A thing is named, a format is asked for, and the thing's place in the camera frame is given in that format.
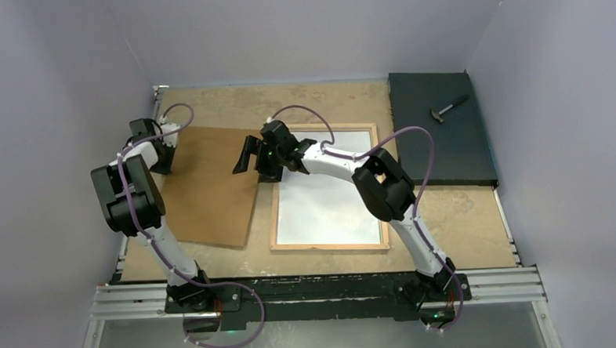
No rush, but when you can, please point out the small hammer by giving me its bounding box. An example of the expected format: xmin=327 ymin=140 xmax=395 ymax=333
xmin=430 ymin=93 xmax=470 ymax=124

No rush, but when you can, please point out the white wooden picture frame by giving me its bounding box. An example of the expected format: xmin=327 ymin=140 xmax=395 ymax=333
xmin=263 ymin=120 xmax=391 ymax=256

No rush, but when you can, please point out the black foam block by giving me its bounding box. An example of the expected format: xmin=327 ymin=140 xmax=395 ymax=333
xmin=388 ymin=71 xmax=499 ymax=188

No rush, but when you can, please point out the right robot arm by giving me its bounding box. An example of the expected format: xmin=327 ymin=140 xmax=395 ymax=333
xmin=233 ymin=118 xmax=463 ymax=299

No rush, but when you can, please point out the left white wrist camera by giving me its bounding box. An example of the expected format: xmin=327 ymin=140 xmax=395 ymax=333
xmin=158 ymin=116 xmax=182 ymax=149

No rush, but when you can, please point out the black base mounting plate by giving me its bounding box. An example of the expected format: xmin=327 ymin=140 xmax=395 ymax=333
xmin=165 ymin=270 xmax=473 ymax=331

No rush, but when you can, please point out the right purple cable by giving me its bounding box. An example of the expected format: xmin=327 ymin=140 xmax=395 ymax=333
xmin=266 ymin=97 xmax=466 ymax=343

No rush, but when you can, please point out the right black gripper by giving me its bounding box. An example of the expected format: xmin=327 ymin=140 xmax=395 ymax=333
xmin=232 ymin=133 xmax=285 ymax=185

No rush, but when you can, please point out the aluminium rail frame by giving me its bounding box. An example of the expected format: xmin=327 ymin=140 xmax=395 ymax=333
xmin=84 ymin=183 xmax=562 ymax=348

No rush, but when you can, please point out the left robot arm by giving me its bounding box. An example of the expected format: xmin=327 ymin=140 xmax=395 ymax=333
xmin=91 ymin=118 xmax=215 ymax=311

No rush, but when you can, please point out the purple cable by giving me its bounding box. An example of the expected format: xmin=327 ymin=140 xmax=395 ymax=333
xmin=114 ymin=99 xmax=269 ymax=348
xmin=266 ymin=97 xmax=466 ymax=343

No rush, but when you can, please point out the printed photo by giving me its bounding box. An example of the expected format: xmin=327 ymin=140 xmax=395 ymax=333
xmin=272 ymin=129 xmax=384 ymax=250

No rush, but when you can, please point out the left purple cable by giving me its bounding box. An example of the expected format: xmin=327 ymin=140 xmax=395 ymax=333
xmin=114 ymin=99 xmax=269 ymax=348

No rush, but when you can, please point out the brown cardboard backing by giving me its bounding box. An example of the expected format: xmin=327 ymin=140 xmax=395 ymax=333
xmin=161 ymin=126 xmax=260 ymax=248

